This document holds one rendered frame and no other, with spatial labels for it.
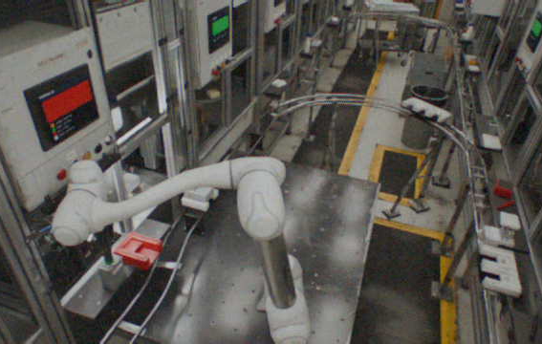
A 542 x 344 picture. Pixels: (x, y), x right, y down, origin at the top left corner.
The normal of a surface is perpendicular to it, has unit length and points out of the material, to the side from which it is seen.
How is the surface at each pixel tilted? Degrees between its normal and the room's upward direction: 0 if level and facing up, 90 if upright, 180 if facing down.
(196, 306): 0
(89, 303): 0
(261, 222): 84
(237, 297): 0
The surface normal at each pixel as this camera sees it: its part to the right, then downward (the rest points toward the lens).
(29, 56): 0.95, 0.23
